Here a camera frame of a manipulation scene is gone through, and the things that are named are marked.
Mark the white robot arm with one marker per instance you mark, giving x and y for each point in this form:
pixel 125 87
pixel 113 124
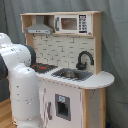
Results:
pixel 15 64

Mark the wooden toy kitchen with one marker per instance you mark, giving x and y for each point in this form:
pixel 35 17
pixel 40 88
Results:
pixel 73 94

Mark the grey toy sink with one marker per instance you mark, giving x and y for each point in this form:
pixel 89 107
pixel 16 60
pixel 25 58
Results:
pixel 72 74

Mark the black toy faucet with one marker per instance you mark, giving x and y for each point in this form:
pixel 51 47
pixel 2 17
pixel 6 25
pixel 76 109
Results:
pixel 82 61

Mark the black toy stovetop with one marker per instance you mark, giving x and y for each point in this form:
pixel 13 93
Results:
pixel 42 68

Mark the grey ice dispenser panel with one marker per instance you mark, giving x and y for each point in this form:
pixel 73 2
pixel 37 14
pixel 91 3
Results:
pixel 62 105

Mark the toy microwave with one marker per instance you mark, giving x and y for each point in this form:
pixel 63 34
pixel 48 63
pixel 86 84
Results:
pixel 73 24

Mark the grey range hood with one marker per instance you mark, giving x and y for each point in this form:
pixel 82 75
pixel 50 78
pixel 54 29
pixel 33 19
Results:
pixel 39 27

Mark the grey curtain backdrop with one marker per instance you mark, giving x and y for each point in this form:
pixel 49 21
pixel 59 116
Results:
pixel 114 42

